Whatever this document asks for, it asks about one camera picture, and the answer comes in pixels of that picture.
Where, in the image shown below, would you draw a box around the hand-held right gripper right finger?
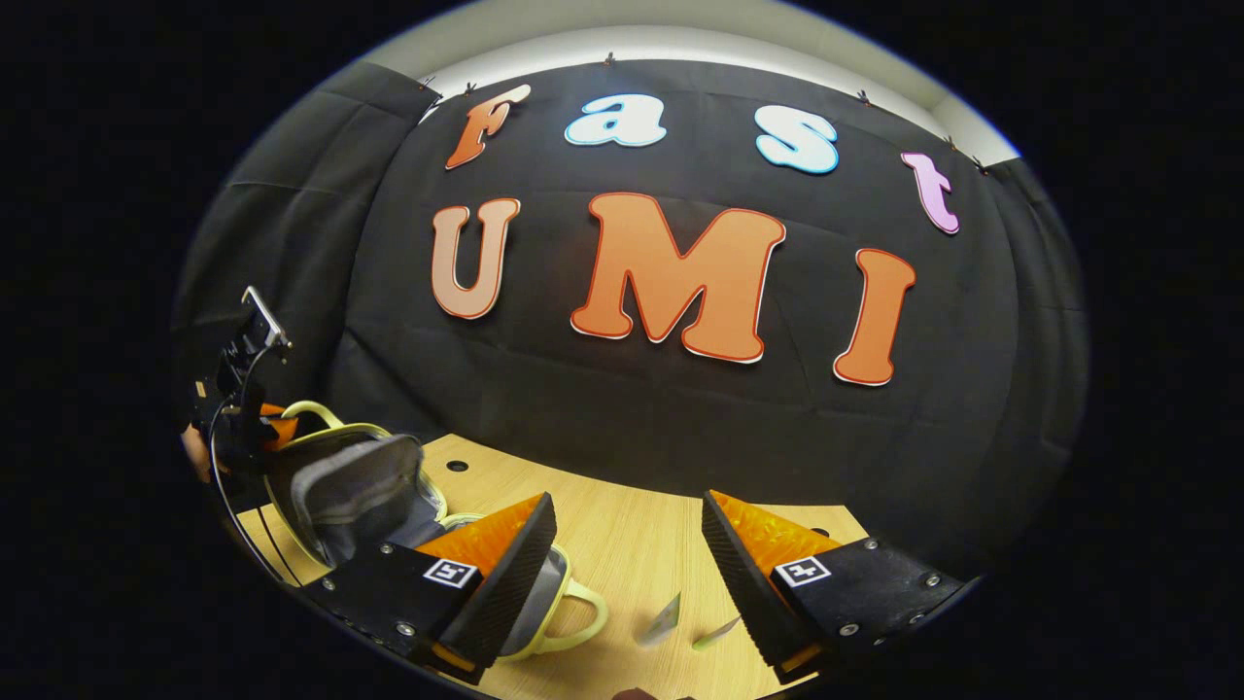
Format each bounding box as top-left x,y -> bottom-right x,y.
700,489 -> 970,684

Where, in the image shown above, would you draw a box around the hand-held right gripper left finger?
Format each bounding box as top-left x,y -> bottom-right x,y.
316,491 -> 560,686

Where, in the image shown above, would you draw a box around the white tube with green cap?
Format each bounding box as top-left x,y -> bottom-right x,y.
692,615 -> 743,650

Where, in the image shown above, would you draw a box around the white skin care tube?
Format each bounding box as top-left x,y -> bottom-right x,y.
637,593 -> 681,648

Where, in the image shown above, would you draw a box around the pale yellow suitcase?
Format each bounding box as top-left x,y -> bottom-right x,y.
260,399 -> 610,664

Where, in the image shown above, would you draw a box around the black backdrop cloth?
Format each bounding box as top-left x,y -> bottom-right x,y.
173,60 -> 1088,584

